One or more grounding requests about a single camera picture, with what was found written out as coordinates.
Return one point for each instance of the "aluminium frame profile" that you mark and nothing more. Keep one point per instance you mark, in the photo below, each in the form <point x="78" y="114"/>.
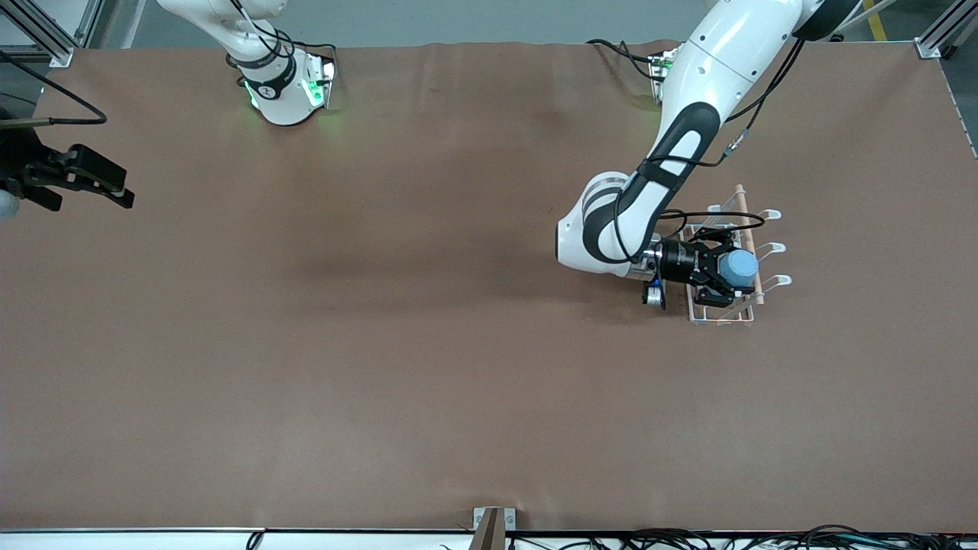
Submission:
<point x="928" y="47"/>
<point x="57" y="52"/>

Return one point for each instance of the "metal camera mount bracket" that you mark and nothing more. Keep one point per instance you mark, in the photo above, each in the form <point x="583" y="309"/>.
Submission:
<point x="510" y="521"/>

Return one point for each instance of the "brown table cover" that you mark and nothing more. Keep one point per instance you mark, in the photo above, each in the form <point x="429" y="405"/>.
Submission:
<point x="382" y="359"/>

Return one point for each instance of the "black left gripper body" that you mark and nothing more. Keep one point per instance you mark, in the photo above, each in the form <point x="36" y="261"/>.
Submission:
<point x="678" y="260"/>

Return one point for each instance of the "grey floor pipe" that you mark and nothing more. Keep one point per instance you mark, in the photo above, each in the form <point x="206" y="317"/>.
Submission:
<point x="839" y="35"/>

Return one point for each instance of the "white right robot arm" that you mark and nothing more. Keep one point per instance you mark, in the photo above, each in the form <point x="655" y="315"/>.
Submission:
<point x="283" y="99"/>

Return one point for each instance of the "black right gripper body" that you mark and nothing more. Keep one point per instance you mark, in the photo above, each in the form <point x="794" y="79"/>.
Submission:
<point x="17" y="163"/>

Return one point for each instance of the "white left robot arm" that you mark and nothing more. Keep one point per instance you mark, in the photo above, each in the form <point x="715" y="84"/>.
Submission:
<point x="710" y="61"/>

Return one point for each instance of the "blue plastic cup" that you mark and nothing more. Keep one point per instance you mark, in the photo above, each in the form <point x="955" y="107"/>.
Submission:
<point x="741" y="267"/>

